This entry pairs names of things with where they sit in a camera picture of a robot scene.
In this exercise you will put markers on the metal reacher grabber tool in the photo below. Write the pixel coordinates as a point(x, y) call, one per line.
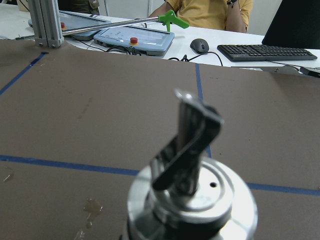
point(165, 19)

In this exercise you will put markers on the black computer keyboard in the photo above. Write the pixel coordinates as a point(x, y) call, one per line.
point(260, 52)

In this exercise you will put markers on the glass sauce bottle metal spout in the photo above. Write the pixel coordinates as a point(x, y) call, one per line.
point(183, 195)

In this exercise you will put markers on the blue teach pendant tablet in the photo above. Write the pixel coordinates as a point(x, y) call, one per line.
point(150, 42)

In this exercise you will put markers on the black computer mouse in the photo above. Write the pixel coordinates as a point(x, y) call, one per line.
point(199, 46)

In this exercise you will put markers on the aluminium frame post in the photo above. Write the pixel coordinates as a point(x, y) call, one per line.
point(46, 23)

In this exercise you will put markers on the person in yellow shirt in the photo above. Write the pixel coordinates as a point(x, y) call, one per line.
point(227, 15)

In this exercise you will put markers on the black computer monitor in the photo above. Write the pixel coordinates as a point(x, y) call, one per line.
point(296, 24)

